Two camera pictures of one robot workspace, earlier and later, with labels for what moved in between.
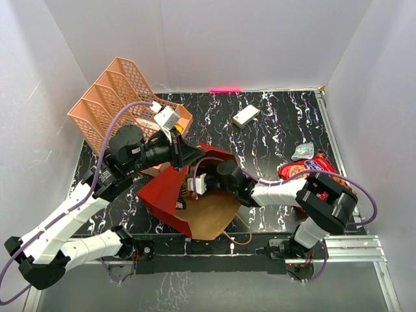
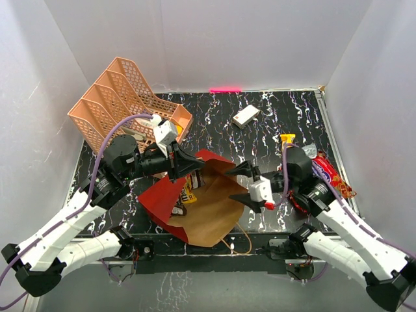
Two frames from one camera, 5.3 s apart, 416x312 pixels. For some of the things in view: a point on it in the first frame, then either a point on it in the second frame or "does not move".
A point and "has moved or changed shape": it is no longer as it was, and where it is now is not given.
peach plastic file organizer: (121, 84) does not move
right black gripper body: (214, 180) → (279, 178)
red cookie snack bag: (320, 163) does not move
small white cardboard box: (245, 116) does not move
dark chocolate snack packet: (181, 204) → (179, 210)
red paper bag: (205, 218) has moved or changed shape
